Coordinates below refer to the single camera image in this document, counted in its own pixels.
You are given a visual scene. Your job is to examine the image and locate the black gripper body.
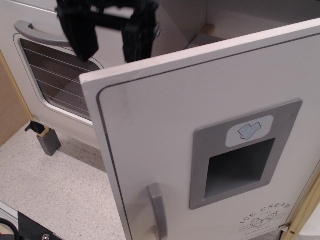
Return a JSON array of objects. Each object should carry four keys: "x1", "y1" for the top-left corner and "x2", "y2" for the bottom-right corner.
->
[{"x1": 56, "y1": 0, "x2": 159, "y2": 33}]

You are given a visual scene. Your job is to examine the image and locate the grey oven door handle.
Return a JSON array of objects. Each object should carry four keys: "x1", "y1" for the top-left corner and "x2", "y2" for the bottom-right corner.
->
[{"x1": 14, "y1": 20, "x2": 71, "y2": 47}]

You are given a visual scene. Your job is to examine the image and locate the light wooden right post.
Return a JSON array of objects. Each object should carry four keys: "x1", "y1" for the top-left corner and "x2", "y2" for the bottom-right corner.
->
[{"x1": 280, "y1": 181, "x2": 320, "y2": 240}]

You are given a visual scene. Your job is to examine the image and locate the light wooden left panel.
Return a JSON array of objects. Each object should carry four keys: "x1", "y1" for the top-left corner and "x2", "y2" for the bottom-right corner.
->
[{"x1": 0, "y1": 54, "x2": 32, "y2": 145}]

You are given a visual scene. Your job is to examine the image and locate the white toy oven door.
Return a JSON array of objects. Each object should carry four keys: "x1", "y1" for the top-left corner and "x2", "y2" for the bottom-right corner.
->
[{"x1": 0, "y1": 0, "x2": 132, "y2": 148}]

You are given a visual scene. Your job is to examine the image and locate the grey ice dispenser panel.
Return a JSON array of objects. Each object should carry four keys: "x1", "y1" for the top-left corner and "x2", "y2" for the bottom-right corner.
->
[{"x1": 189, "y1": 98, "x2": 303, "y2": 210}]

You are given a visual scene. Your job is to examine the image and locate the grey fridge door handle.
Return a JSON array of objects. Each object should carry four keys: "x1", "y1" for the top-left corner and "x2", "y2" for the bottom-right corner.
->
[{"x1": 147, "y1": 183, "x2": 169, "y2": 240}]

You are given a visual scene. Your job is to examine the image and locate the grey kitchen leg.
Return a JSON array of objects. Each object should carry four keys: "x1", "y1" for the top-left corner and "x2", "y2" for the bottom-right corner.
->
[{"x1": 37, "y1": 129, "x2": 62, "y2": 157}]

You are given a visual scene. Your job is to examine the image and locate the black red cable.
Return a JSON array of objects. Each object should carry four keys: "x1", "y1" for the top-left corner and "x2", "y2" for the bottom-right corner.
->
[{"x1": 0, "y1": 217, "x2": 21, "y2": 240}]

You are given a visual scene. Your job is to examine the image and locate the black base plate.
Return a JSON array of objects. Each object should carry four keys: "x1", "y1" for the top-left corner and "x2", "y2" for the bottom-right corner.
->
[{"x1": 18, "y1": 212, "x2": 62, "y2": 240}]

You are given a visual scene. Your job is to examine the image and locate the white toy fridge door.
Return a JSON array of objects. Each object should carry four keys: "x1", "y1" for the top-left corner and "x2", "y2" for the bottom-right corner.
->
[{"x1": 80, "y1": 18, "x2": 320, "y2": 240}]

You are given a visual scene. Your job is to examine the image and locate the white toy kitchen cabinet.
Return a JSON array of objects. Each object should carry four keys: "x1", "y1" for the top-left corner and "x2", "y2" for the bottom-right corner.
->
[{"x1": 0, "y1": 0, "x2": 320, "y2": 151}]

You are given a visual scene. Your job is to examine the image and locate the black clamp bracket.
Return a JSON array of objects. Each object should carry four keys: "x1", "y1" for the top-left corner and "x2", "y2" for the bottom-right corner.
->
[{"x1": 24, "y1": 121, "x2": 45, "y2": 135}]

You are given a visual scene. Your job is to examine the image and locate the aluminium rail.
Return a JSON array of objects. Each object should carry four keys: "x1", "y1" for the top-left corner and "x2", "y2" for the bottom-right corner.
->
[{"x1": 0, "y1": 201, "x2": 19, "y2": 230}]

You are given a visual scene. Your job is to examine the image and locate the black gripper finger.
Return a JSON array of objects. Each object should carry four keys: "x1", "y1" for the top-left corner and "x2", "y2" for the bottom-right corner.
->
[
  {"x1": 58, "y1": 9, "x2": 99, "y2": 62},
  {"x1": 121, "y1": 14, "x2": 160, "y2": 63}
]

